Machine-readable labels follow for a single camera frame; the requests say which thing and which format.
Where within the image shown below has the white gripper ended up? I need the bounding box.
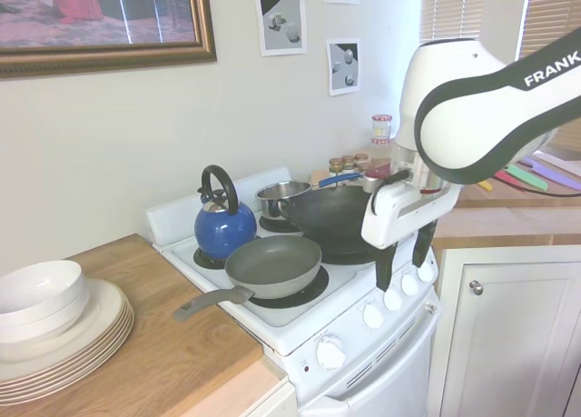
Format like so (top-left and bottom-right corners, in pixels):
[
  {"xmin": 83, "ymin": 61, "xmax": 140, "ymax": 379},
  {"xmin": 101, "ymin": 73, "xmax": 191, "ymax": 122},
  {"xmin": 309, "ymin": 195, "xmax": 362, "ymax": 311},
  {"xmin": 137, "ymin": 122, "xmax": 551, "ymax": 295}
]
[{"xmin": 360, "ymin": 179, "xmax": 460, "ymax": 294}]

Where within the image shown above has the white electric stove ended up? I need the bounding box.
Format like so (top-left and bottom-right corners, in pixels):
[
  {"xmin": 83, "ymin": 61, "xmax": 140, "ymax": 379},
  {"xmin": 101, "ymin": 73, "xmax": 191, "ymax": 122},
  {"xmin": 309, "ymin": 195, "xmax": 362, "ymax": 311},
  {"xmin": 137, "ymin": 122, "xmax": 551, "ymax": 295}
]
[{"xmin": 144, "ymin": 165, "xmax": 442, "ymax": 417}]

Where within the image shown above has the black coil burner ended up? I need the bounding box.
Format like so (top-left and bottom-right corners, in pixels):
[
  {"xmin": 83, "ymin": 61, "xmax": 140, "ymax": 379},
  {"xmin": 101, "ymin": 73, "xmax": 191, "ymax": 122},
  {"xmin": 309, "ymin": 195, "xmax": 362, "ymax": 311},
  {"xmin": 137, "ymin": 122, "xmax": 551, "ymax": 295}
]
[
  {"xmin": 317, "ymin": 239, "xmax": 379, "ymax": 266},
  {"xmin": 247, "ymin": 265, "xmax": 330, "ymax": 310},
  {"xmin": 192, "ymin": 246, "xmax": 231, "ymax": 271},
  {"xmin": 257, "ymin": 213, "xmax": 304, "ymax": 234}
]

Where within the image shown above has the black wok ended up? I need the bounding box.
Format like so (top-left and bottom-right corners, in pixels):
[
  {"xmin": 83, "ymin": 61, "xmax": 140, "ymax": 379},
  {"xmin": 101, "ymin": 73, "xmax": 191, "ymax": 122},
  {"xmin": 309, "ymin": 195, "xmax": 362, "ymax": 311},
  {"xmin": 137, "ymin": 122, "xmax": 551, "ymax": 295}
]
[{"xmin": 275, "ymin": 184, "xmax": 380, "ymax": 260}]

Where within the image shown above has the wooden cutting board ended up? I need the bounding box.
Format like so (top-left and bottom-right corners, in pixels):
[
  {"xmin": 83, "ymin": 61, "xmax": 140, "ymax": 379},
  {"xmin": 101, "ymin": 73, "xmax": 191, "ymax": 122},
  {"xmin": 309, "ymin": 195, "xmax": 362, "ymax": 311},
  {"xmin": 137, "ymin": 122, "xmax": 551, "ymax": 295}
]
[{"xmin": 369, "ymin": 155, "xmax": 397, "ymax": 178}]

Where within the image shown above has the large white oven knob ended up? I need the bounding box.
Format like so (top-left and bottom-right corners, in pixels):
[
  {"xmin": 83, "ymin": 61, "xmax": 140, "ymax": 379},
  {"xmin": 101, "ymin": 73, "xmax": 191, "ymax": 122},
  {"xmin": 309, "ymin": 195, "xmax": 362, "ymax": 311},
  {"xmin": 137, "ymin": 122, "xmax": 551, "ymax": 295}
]
[{"xmin": 315, "ymin": 334, "xmax": 347, "ymax": 371}]

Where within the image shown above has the red knife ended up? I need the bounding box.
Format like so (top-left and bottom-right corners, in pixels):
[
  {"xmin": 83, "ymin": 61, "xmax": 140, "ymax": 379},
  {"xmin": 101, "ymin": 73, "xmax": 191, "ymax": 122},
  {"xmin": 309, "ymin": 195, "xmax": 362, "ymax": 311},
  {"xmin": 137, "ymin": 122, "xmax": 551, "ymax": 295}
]
[{"xmin": 493, "ymin": 169, "xmax": 527, "ymax": 192}]

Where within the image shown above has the grey frying pan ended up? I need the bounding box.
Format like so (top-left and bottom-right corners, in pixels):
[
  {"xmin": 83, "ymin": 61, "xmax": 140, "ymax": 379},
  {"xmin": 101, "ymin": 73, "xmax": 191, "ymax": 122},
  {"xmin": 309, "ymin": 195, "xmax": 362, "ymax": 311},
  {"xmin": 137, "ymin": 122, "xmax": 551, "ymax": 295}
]
[{"xmin": 172, "ymin": 233, "xmax": 323, "ymax": 323}]

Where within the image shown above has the white cabinet door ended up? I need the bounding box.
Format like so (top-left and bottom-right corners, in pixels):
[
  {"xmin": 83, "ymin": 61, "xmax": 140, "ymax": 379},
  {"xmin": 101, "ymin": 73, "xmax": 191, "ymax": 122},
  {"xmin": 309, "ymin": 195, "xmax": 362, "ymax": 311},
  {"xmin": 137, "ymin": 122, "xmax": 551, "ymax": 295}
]
[{"xmin": 433, "ymin": 246, "xmax": 581, "ymax": 417}]

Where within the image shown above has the green knife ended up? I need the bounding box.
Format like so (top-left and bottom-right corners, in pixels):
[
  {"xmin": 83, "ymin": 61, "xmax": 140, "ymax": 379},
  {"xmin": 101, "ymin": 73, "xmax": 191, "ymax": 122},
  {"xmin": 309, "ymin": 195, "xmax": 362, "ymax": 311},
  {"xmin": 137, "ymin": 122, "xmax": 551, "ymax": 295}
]
[{"xmin": 505, "ymin": 162, "xmax": 551, "ymax": 192}]

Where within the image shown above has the purple knife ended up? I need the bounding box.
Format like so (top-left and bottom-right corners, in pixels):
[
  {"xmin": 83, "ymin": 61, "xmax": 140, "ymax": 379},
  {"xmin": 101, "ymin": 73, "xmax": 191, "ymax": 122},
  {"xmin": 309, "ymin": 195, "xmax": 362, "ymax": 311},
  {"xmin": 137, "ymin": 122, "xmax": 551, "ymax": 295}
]
[{"xmin": 517, "ymin": 155, "xmax": 581, "ymax": 187}]

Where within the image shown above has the medium grey shapes paper print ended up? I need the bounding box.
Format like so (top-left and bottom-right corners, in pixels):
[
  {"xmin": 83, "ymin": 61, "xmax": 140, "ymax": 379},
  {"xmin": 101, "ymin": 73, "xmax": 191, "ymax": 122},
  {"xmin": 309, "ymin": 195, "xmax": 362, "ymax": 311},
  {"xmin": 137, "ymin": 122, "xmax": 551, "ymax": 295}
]
[{"xmin": 325, "ymin": 37, "xmax": 362, "ymax": 98}]

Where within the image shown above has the large grey shapes paper print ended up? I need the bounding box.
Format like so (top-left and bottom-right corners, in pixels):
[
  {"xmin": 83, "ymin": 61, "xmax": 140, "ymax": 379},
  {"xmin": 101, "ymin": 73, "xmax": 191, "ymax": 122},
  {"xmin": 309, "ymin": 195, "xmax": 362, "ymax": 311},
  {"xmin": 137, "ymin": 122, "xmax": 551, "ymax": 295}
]
[{"xmin": 252, "ymin": 0, "xmax": 308, "ymax": 57}]

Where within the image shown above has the cream dinner plate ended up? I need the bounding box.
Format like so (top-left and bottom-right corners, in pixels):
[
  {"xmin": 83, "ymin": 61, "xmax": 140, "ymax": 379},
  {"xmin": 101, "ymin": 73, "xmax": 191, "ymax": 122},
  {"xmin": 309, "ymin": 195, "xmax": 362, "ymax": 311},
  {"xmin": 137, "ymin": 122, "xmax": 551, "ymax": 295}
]
[
  {"xmin": 0, "ymin": 314, "xmax": 135, "ymax": 396},
  {"xmin": 0, "ymin": 317, "xmax": 136, "ymax": 402},
  {"xmin": 0, "ymin": 278, "xmax": 133, "ymax": 364},
  {"xmin": 0, "ymin": 307, "xmax": 134, "ymax": 387},
  {"xmin": 0, "ymin": 311, "xmax": 135, "ymax": 392}
]

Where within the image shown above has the white bowl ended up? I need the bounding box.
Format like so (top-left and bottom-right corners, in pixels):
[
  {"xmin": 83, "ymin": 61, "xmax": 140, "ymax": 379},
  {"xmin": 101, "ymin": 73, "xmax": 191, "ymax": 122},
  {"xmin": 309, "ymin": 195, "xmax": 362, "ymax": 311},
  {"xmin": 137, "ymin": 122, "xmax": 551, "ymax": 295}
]
[
  {"xmin": 0, "ymin": 285, "xmax": 90, "ymax": 343},
  {"xmin": 0, "ymin": 259, "xmax": 85, "ymax": 319}
]

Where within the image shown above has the stack of white plates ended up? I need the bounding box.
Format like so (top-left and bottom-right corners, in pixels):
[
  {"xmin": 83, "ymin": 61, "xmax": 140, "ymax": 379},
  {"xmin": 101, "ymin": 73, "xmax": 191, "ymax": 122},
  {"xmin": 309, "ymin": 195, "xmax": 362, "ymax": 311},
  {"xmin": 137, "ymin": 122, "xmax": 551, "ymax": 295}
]
[{"xmin": 0, "ymin": 321, "xmax": 136, "ymax": 407}]

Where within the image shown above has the gold framed painting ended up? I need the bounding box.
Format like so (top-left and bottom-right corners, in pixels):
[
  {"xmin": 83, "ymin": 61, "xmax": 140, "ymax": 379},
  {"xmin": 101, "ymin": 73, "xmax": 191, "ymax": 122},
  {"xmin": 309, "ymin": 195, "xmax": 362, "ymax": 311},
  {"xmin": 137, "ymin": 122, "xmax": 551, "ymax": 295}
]
[{"xmin": 0, "ymin": 0, "xmax": 218, "ymax": 80}]

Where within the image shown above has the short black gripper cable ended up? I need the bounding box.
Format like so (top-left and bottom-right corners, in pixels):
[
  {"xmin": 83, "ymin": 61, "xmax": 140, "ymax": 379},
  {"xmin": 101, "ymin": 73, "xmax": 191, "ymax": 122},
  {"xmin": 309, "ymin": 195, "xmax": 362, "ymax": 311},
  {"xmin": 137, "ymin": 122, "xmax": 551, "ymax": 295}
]
[{"xmin": 369, "ymin": 169, "xmax": 410, "ymax": 216}]

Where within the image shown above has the grey red wrist mount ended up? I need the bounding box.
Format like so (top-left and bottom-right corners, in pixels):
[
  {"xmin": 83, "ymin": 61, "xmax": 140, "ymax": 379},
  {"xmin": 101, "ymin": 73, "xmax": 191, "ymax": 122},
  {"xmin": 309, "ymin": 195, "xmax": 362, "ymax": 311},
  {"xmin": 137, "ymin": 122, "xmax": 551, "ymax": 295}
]
[{"xmin": 363, "ymin": 169, "xmax": 388, "ymax": 194}]

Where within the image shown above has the white oven door handle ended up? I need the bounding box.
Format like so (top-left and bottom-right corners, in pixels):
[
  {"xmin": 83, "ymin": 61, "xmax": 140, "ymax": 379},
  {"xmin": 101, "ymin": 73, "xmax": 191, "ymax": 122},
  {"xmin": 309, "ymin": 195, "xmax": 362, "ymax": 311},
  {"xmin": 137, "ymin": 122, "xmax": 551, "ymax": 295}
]
[{"xmin": 317, "ymin": 301, "xmax": 442, "ymax": 417}]

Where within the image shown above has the steel saucepan blue handle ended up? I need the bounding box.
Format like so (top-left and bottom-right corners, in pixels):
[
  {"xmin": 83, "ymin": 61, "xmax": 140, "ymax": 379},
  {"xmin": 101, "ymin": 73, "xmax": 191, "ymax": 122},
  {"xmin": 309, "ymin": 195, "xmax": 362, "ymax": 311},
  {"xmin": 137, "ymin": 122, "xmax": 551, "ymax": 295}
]
[{"xmin": 254, "ymin": 171, "xmax": 365, "ymax": 221}]

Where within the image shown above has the long black cable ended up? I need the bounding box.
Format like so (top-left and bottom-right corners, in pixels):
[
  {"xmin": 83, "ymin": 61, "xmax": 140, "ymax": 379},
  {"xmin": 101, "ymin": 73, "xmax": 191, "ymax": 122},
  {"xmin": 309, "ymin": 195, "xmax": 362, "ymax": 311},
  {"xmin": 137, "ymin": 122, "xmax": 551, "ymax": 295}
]
[{"xmin": 502, "ymin": 165, "xmax": 581, "ymax": 198}]

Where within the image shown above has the blue kettle black handle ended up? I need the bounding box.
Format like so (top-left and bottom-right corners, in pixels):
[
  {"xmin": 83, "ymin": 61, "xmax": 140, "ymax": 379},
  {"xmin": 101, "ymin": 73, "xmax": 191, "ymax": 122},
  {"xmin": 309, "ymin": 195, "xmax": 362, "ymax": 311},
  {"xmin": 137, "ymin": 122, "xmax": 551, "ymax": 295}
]
[{"xmin": 193, "ymin": 164, "xmax": 259, "ymax": 260}]

